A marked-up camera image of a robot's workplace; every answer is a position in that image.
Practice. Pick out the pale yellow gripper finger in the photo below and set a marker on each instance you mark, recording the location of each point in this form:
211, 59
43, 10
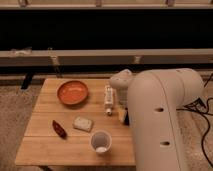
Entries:
123, 115

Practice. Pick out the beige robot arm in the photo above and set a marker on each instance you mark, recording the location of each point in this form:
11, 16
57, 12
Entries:
152, 98

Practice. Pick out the white eraser block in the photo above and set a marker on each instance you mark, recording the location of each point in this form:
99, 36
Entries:
83, 124

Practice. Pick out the orange ceramic bowl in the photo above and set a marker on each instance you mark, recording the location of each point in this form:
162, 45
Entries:
72, 92

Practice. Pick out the white power strip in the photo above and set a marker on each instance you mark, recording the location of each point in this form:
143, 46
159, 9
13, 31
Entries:
108, 99

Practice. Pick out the wooden table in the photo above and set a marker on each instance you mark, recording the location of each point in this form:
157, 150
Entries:
41, 145

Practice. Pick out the dark red chili pepper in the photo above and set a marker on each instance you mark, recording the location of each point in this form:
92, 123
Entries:
59, 130

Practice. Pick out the grey metal rail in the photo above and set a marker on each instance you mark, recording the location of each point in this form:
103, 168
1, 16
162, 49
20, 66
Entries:
104, 57

